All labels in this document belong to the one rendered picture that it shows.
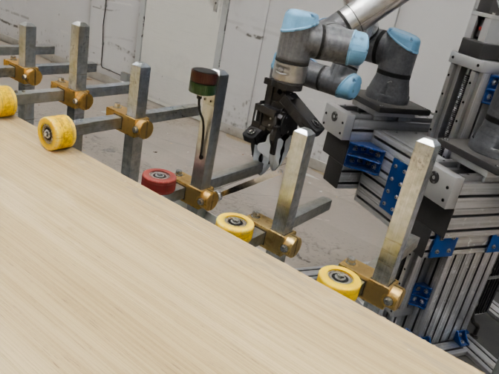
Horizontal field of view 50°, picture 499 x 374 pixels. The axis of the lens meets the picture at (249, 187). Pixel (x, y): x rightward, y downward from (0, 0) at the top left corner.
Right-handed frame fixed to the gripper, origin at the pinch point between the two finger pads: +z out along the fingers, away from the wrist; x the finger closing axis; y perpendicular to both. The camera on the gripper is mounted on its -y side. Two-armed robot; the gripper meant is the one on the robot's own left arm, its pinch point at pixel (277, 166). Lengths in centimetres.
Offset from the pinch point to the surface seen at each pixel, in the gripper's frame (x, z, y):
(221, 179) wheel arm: -3.8, 11.5, 18.2
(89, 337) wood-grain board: 64, 7, -15
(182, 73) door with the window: -246, 62, 259
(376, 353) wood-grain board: 35, 7, -44
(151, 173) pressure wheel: 19.1, 6.2, 21.5
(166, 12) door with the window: -245, 15, 285
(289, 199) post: 9.6, 1.7, -10.6
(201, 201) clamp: 10.8, 11.7, 12.1
